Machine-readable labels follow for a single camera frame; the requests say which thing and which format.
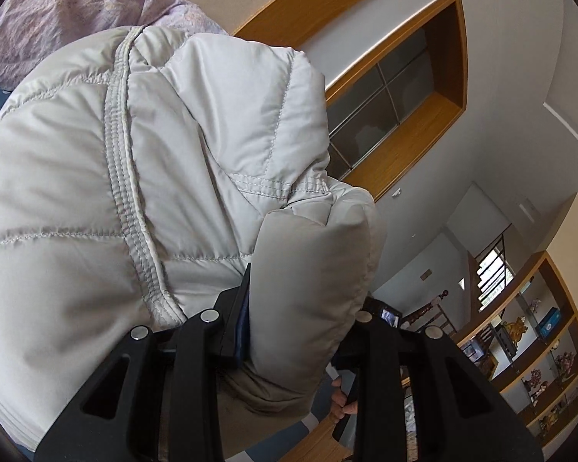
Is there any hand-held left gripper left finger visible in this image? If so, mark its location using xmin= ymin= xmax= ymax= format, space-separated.
xmin=34 ymin=262 xmax=252 ymax=462

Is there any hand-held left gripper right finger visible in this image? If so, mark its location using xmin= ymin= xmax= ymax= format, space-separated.
xmin=336 ymin=309 xmax=545 ymax=462

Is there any barred window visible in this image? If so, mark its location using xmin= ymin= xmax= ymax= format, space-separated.
xmin=474 ymin=235 xmax=517 ymax=313

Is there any wooden stair railing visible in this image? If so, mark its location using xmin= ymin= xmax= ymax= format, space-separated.
xmin=403 ymin=289 xmax=459 ymax=338

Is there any golden figurine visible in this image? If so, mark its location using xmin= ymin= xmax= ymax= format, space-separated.
xmin=498 ymin=315 xmax=529 ymax=348

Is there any person's right hand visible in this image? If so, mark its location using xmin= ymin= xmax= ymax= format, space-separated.
xmin=330 ymin=378 xmax=361 ymax=427

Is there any wooden door frame trim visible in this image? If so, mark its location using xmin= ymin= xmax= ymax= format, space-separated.
xmin=232 ymin=0 xmax=353 ymax=54

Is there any wooden framed glass window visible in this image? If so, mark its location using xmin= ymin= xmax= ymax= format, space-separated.
xmin=325 ymin=0 xmax=465 ymax=203

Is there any wooden display shelf unit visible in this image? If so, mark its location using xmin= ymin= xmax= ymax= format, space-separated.
xmin=457 ymin=250 xmax=578 ymax=450

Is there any blue box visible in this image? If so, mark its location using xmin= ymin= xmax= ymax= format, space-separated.
xmin=534 ymin=307 xmax=564 ymax=338

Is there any purple floral quilt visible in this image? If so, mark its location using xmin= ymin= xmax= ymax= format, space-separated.
xmin=0 ymin=0 xmax=232 ymax=90

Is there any white puffer jacket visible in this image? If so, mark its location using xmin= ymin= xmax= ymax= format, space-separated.
xmin=0 ymin=25 xmax=388 ymax=462

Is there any pink flower ornament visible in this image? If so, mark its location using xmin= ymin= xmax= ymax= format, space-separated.
xmin=556 ymin=351 xmax=578 ymax=377
xmin=522 ymin=368 xmax=550 ymax=396

